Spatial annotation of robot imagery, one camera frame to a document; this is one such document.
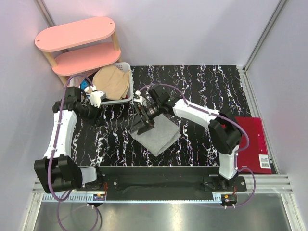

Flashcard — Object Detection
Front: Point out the purple cable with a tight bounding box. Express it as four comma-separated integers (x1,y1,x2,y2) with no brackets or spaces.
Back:
47,76,103,230
134,84,256,209

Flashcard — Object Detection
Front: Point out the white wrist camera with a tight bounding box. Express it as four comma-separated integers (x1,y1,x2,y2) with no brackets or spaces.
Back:
133,90,145,104
90,90,106,108

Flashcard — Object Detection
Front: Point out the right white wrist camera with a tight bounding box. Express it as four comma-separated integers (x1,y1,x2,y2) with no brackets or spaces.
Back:
133,90,145,104

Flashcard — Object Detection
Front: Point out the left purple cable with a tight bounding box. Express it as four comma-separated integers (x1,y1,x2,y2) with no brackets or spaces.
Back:
47,76,103,230

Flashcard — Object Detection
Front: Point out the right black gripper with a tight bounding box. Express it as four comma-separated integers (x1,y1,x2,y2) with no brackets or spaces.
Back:
130,102,163,136

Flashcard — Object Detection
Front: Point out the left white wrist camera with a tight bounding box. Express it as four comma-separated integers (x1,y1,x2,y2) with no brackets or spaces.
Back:
90,90,106,108

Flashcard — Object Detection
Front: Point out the beige t shirt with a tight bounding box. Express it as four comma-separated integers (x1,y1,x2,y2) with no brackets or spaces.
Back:
92,65,131,100

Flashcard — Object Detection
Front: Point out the white plastic basket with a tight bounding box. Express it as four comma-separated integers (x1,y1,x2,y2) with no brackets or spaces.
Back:
69,62,133,105

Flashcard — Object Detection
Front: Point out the red folded t shirt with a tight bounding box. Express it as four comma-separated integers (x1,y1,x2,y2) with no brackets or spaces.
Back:
236,116,272,174

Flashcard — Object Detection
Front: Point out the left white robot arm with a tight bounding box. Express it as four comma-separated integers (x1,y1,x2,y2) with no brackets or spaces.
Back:
34,87,106,193

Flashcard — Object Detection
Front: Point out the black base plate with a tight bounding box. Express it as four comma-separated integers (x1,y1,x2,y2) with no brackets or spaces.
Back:
76,166,246,201

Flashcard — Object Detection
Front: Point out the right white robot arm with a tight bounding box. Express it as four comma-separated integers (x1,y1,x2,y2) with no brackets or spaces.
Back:
129,84,243,191

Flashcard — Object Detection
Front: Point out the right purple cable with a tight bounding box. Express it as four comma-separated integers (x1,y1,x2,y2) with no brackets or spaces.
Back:
134,84,256,209

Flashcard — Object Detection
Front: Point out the grey t shirt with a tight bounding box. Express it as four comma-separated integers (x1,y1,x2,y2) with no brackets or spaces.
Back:
129,115,181,157

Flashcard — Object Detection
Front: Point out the pink three-tier shelf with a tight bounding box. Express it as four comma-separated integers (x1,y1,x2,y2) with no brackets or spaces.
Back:
35,16,121,84

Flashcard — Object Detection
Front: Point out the black blue white garment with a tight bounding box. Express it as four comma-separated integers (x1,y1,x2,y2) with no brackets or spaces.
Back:
80,80,90,90

